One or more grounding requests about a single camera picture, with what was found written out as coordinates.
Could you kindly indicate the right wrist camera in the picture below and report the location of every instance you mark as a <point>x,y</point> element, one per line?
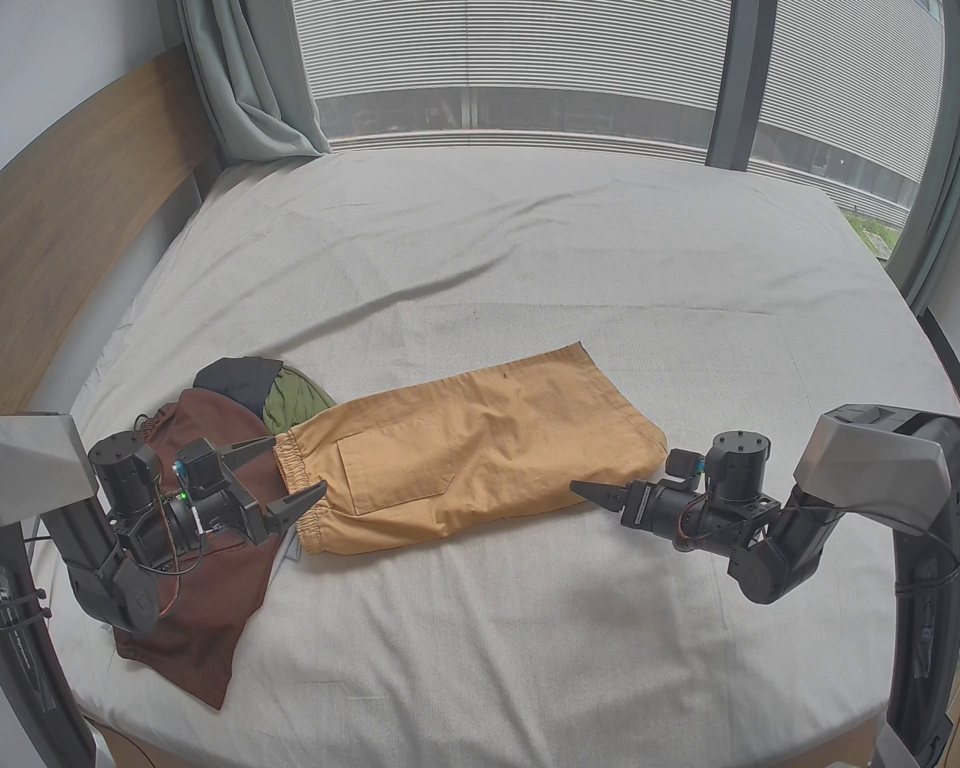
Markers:
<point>681,465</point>

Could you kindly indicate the green garment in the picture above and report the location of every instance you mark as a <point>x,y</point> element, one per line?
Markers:
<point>296,401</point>

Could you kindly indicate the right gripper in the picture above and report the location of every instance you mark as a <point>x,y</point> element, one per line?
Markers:
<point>664,511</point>

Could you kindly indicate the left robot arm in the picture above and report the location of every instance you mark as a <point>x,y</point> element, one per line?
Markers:
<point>120,465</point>

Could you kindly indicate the bed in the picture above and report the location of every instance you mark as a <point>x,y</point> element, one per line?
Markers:
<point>525,262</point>

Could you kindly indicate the white garment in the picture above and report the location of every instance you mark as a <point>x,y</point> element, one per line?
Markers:
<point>287,556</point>

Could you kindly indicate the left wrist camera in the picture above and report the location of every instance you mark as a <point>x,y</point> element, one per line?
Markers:
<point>201,465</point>

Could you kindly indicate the grey-green curtain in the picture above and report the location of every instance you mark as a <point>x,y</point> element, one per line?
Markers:
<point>941,225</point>
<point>247,90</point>

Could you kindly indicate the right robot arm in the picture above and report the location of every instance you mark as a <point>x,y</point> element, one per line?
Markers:
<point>862,465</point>

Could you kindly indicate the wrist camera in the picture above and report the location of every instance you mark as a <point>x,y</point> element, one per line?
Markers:
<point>201,465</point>
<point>681,465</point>

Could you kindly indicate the black garment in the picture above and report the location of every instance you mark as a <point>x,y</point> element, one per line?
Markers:
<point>236,382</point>

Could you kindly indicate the brown garment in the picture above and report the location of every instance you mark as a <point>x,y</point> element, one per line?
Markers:
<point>195,637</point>

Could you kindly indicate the window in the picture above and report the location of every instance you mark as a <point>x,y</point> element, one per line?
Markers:
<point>525,60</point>

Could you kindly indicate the tan shorts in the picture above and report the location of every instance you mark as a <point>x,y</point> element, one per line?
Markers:
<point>465,450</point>

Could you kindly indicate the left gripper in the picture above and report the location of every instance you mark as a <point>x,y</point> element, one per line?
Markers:
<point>217,521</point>

